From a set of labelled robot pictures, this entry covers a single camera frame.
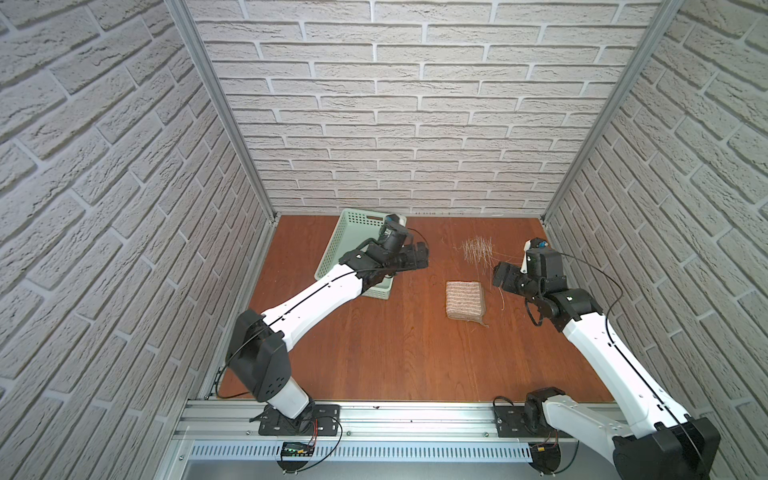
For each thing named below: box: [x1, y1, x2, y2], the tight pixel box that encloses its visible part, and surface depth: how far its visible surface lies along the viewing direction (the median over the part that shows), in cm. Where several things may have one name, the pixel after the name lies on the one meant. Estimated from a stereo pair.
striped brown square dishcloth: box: [445, 281, 489, 327], surface depth 96 cm
